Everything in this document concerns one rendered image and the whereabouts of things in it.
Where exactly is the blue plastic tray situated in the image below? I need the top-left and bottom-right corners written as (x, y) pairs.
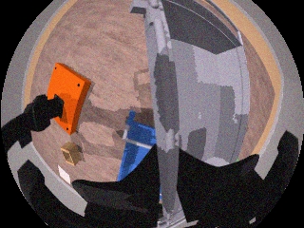
top-left (117, 110), bottom-right (156, 181)

